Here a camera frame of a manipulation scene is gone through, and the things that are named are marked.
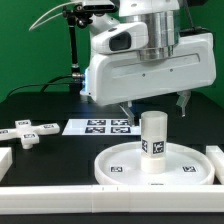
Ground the white left block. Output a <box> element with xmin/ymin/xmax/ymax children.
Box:
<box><xmin>0</xmin><ymin>147</ymin><xmax>13</xmax><ymax>181</ymax></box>

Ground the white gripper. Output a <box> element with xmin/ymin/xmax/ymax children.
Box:
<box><xmin>88</xmin><ymin>33</ymin><xmax>216</xmax><ymax>125</ymax></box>

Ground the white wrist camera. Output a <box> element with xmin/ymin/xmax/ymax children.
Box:
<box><xmin>91</xmin><ymin>22</ymin><xmax>149</xmax><ymax>54</ymax></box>

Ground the white marker sheet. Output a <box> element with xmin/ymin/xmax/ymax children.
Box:
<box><xmin>63</xmin><ymin>119</ymin><xmax>141</xmax><ymax>136</ymax></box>

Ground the white right block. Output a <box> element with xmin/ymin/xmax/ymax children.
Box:
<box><xmin>206</xmin><ymin>145</ymin><xmax>224</xmax><ymax>185</ymax></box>

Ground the white block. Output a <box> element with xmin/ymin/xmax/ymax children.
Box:
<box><xmin>0</xmin><ymin>147</ymin><xmax>13</xmax><ymax>181</ymax></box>
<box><xmin>206</xmin><ymin>145</ymin><xmax>224</xmax><ymax>185</ymax></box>

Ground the white cross-shaped table base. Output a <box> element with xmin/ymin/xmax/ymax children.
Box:
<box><xmin>0</xmin><ymin>120</ymin><xmax>60</xmax><ymax>149</ymax></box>

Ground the white front rail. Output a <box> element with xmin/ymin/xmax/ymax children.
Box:
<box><xmin>0</xmin><ymin>185</ymin><xmax>224</xmax><ymax>214</ymax></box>

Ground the white round table top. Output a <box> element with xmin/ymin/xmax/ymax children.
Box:
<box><xmin>94</xmin><ymin>142</ymin><xmax>215</xmax><ymax>185</ymax></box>

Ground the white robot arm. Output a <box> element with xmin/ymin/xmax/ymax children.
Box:
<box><xmin>81</xmin><ymin>0</ymin><xmax>216</xmax><ymax>125</ymax></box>

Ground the black cable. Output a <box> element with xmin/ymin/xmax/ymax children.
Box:
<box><xmin>6</xmin><ymin>74</ymin><xmax>84</xmax><ymax>98</ymax></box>

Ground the white cable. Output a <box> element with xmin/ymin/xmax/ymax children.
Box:
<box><xmin>28</xmin><ymin>0</ymin><xmax>84</xmax><ymax>32</ymax></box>

